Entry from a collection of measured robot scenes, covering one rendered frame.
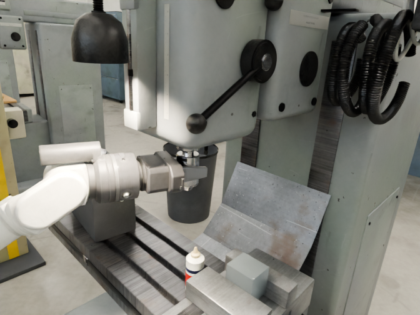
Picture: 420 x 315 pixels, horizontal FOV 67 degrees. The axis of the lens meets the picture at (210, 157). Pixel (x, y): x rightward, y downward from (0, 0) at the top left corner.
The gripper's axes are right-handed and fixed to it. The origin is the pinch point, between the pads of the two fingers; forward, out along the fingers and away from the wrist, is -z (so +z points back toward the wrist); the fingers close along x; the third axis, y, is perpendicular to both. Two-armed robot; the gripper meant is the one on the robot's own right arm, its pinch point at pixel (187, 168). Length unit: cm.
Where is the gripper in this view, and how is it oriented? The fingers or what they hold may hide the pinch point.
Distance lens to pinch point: 65.5
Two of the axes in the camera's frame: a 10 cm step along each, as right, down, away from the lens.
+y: -0.6, 9.4, 3.3
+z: -8.9, 1.0, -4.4
